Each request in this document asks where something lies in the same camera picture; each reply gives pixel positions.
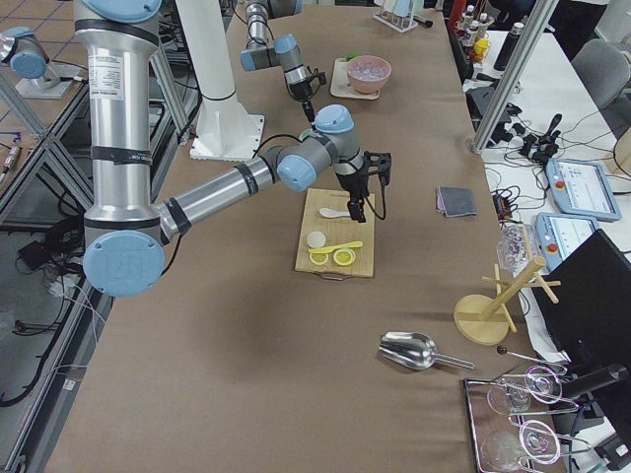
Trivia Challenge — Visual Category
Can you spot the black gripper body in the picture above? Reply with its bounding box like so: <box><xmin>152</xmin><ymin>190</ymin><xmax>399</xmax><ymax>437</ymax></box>
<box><xmin>294</xmin><ymin>84</ymin><xmax>314</xmax><ymax>103</ymax></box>
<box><xmin>337</xmin><ymin>168</ymin><xmax>370</xmax><ymax>206</ymax></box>

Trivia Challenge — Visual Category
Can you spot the white ceramic spoon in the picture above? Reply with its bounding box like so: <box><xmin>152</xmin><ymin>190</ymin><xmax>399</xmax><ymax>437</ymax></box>
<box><xmin>318</xmin><ymin>207</ymin><xmax>350</xmax><ymax>219</ymax></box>

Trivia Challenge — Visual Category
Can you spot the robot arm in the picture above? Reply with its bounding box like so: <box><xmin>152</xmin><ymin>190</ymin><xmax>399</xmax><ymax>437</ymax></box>
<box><xmin>240</xmin><ymin>0</ymin><xmax>326</xmax><ymax>127</ymax></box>
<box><xmin>74</xmin><ymin>1</ymin><xmax>369</xmax><ymax>297</ymax></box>

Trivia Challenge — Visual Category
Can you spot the pile of ice cubes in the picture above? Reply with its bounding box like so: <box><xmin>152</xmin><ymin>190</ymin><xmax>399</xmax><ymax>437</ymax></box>
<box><xmin>347</xmin><ymin>56</ymin><xmax>390</xmax><ymax>81</ymax></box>

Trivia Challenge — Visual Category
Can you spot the pink bowl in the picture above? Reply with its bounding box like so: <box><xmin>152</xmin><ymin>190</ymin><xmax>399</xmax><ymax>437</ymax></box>
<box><xmin>347</xmin><ymin>59</ymin><xmax>392</xmax><ymax>94</ymax></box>

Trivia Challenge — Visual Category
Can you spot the metal ice scoop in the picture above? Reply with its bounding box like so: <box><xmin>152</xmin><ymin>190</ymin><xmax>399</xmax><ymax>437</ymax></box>
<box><xmin>379</xmin><ymin>331</ymin><xmax>476</xmax><ymax>371</ymax></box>

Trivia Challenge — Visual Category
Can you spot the beige rectangular tray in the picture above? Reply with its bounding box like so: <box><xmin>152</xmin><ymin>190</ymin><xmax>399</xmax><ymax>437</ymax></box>
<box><xmin>329</xmin><ymin>58</ymin><xmax>381</xmax><ymax>101</ymax></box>

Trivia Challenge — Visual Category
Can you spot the yellow plastic knife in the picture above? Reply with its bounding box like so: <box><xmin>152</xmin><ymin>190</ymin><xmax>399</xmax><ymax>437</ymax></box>
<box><xmin>309</xmin><ymin>240</ymin><xmax>364</xmax><ymax>254</ymax></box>

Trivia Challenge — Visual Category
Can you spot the white steamed bun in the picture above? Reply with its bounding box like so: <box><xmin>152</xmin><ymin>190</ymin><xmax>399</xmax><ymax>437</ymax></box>
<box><xmin>307</xmin><ymin>231</ymin><xmax>326</xmax><ymax>248</ymax></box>

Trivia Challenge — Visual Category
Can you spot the lemon slice near bun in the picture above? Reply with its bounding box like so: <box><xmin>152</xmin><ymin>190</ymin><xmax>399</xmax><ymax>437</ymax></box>
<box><xmin>309</xmin><ymin>252</ymin><xmax>329</xmax><ymax>266</ymax></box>

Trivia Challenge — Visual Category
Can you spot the grey folded cloth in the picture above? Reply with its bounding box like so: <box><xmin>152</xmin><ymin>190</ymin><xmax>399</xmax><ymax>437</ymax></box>
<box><xmin>436</xmin><ymin>186</ymin><xmax>477</xmax><ymax>218</ymax></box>

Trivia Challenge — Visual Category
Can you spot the clear glass jar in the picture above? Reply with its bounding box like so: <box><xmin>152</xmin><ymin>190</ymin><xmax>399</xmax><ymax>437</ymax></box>
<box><xmin>497</xmin><ymin>224</ymin><xmax>541</xmax><ymax>273</ymax></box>

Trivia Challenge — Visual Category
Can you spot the wooden cup tree stand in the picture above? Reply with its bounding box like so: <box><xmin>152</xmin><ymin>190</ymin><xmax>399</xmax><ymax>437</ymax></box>
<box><xmin>454</xmin><ymin>256</ymin><xmax>562</xmax><ymax>346</ymax></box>

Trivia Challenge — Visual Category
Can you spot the teach pendant lower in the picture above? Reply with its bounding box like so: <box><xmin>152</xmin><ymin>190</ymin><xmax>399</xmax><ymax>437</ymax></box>
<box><xmin>535</xmin><ymin>212</ymin><xmax>599</xmax><ymax>271</ymax></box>

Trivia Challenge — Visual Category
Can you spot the teach pendant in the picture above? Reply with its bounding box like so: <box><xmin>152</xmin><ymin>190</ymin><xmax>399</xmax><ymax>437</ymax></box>
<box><xmin>545</xmin><ymin>159</ymin><xmax>622</xmax><ymax>222</ymax></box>
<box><xmin>535</xmin><ymin>212</ymin><xmax>599</xmax><ymax>271</ymax></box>

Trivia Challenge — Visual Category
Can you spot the teach pendant upper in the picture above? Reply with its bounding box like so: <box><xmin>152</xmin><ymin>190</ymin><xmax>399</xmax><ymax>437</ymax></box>
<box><xmin>545</xmin><ymin>159</ymin><xmax>622</xmax><ymax>222</ymax></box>

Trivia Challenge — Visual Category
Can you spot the black water bottle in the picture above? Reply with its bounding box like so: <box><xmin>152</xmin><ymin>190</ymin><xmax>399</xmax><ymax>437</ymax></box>
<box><xmin>493</xmin><ymin>22</ymin><xmax>525</xmax><ymax>72</ymax></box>

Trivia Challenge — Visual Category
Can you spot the black monitor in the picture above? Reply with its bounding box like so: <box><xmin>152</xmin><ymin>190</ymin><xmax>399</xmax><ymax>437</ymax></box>
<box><xmin>534</xmin><ymin>229</ymin><xmax>631</xmax><ymax>375</ymax></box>

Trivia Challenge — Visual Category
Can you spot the grey office chair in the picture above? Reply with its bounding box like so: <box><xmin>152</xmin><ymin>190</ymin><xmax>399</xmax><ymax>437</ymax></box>
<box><xmin>571</xmin><ymin>38</ymin><xmax>630</xmax><ymax>109</ymax></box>

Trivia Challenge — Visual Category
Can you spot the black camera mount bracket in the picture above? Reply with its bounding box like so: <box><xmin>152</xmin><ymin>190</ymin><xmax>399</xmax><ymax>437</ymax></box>
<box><xmin>364</xmin><ymin>151</ymin><xmax>392</xmax><ymax>187</ymax></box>

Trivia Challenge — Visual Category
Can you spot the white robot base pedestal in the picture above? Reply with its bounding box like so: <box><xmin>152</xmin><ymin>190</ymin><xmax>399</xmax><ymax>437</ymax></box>
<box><xmin>176</xmin><ymin>0</ymin><xmax>264</xmax><ymax>162</ymax></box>

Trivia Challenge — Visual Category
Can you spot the wire glass rack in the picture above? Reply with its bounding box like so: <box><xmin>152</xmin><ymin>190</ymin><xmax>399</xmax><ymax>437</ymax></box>
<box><xmin>462</xmin><ymin>365</ymin><xmax>592</xmax><ymax>472</ymax></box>

